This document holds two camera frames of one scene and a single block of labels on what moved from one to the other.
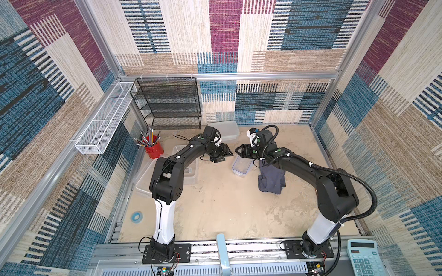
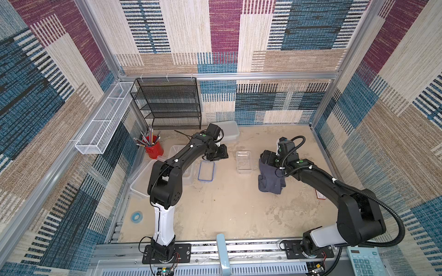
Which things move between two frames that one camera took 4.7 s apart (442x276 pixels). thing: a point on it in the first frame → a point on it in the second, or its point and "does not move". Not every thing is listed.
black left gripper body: [217, 154] does not move
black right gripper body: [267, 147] → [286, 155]
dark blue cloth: [271, 179] does not move
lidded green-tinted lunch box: [228, 130] does not move
